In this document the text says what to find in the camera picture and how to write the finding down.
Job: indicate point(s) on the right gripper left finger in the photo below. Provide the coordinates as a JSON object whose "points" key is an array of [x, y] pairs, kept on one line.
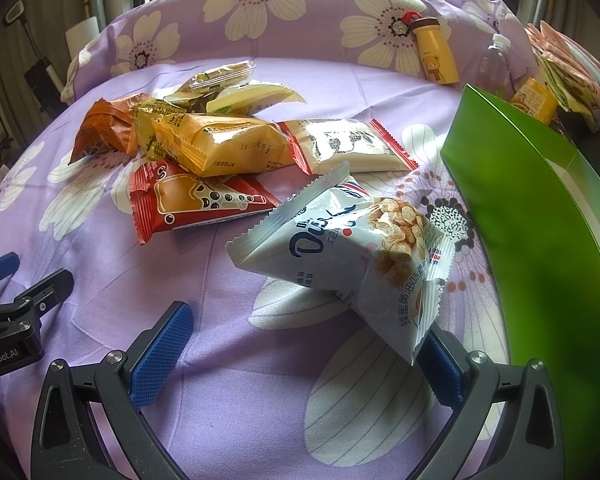
{"points": [[66, 442]]}

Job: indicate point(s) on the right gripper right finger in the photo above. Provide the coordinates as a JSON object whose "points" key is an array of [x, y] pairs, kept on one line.
{"points": [[528, 441]]}

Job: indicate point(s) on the red bubble tea snack pack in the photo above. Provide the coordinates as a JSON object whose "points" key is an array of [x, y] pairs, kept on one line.
{"points": [[165, 197]]}

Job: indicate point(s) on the orange brown snack pack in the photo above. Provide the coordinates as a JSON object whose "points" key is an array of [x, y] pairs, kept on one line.
{"points": [[108, 126]]}

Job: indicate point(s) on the white blue cereal snack bag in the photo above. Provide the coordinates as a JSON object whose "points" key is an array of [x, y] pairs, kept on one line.
{"points": [[379, 255]]}

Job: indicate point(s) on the yellow orange snack pack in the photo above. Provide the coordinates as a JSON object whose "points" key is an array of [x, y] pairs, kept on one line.
{"points": [[208, 145]]}

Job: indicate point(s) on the gold green snack pack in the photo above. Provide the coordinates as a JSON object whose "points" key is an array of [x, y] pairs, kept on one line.
{"points": [[195, 93]]}

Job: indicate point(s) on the pale yellow wafer pack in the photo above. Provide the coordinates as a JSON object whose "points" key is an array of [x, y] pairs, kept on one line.
{"points": [[250, 98]]}

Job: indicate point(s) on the white red-edged snack pack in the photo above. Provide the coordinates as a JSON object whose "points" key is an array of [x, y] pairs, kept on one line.
{"points": [[318, 145]]}

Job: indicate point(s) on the purple floral bedsheet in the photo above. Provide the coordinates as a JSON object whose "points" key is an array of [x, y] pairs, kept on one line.
{"points": [[279, 381]]}

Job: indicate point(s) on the white lamp on stand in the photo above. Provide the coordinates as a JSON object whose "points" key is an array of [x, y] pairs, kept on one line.
{"points": [[42, 78]]}

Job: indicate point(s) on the green cardboard box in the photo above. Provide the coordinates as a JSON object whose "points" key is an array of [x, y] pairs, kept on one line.
{"points": [[536, 202]]}

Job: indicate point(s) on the small orange juice carton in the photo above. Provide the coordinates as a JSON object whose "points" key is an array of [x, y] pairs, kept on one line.
{"points": [[535, 100]]}

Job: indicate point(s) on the stack of folded cloths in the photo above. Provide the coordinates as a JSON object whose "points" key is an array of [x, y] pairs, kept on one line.
{"points": [[569, 71]]}

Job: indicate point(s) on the clear plastic water bottle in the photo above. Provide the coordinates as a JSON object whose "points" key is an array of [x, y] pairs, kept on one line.
{"points": [[494, 69]]}

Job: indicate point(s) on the yellow bear bottle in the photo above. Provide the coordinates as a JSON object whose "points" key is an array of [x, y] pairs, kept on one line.
{"points": [[434, 52]]}

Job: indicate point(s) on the purple floral pillow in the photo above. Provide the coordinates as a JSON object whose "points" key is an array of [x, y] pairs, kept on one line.
{"points": [[366, 32]]}

